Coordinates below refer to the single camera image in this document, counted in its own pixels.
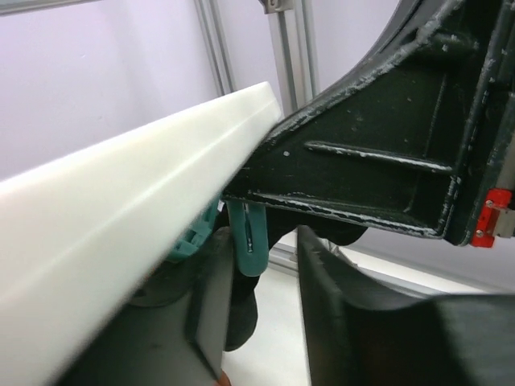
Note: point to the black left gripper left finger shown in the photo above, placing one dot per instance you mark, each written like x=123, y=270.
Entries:
x=173, y=330

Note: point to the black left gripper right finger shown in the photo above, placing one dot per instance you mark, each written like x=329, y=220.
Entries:
x=361, y=332

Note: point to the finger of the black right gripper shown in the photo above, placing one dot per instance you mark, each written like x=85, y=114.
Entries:
x=384, y=146

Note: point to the teal clothes peg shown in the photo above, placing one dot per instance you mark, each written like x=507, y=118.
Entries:
x=249, y=228

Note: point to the black sock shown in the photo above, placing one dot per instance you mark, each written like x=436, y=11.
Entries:
x=243, y=309

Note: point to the white round clip hanger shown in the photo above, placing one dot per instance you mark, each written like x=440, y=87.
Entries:
x=80, y=233

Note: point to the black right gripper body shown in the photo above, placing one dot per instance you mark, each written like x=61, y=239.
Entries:
x=484, y=209

